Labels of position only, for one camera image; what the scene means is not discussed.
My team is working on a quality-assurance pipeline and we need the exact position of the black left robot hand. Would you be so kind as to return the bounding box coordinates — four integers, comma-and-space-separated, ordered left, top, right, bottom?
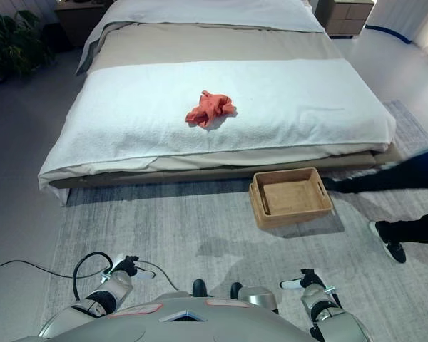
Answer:
110, 253, 156, 281

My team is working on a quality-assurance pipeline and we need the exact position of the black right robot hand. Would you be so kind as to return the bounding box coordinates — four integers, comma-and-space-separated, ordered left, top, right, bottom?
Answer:
280, 269, 326, 291

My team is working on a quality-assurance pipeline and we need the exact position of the red cloth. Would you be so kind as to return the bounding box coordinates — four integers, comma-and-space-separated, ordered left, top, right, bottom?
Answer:
185, 90, 238, 128

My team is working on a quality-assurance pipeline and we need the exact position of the rectangular wicker basket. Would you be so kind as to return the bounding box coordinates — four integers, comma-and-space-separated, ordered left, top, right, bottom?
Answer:
248, 167, 335, 229

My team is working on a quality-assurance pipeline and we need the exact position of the bed with white blanket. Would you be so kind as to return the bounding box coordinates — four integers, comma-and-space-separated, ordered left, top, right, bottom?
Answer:
38, 58, 397, 190

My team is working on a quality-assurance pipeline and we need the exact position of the beige bed cover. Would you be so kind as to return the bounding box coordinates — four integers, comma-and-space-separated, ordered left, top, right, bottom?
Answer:
87, 21, 345, 74

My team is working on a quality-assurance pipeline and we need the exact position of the silver right robot leg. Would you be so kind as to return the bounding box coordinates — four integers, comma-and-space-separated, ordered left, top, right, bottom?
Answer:
230, 282, 281, 314

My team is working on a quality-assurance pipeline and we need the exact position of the grey woven rug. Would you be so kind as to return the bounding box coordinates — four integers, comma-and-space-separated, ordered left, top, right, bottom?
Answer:
41, 99, 428, 342

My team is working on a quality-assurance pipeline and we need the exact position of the silver robot torso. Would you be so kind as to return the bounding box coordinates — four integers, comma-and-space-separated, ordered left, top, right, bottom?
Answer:
12, 297, 320, 342

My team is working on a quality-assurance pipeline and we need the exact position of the black white-soled sneaker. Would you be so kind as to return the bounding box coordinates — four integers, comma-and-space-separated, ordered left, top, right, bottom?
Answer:
368, 220, 408, 264

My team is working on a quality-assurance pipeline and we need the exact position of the cream mattress sheet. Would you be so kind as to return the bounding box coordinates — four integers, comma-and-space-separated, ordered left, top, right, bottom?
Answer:
48, 140, 395, 207

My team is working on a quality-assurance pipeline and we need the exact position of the person in dark trousers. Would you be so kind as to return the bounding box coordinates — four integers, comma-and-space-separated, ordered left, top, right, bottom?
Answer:
322, 140, 428, 247

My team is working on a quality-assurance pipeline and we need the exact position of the brown wooden nightstand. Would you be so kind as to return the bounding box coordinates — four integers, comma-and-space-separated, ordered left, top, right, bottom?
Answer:
53, 0, 113, 47
314, 0, 375, 37

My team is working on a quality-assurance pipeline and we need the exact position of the green leafy houseplant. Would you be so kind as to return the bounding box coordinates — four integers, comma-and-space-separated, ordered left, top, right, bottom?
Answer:
0, 9, 56, 78

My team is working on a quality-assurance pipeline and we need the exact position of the white duvet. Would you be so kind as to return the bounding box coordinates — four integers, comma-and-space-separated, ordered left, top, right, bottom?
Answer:
76, 0, 325, 74

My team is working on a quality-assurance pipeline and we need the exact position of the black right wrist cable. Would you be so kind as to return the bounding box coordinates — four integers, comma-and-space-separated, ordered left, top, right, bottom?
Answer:
324, 284, 343, 307

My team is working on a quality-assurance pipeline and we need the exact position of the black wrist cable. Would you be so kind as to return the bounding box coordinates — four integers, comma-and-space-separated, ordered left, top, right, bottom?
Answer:
72, 251, 114, 301
324, 284, 343, 307

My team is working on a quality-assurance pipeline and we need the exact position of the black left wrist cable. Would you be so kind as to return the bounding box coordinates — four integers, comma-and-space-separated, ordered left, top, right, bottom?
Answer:
72, 251, 114, 301

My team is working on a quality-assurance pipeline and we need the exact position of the beige upholstered bed frame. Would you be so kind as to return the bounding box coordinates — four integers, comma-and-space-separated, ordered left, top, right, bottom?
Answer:
49, 142, 402, 190

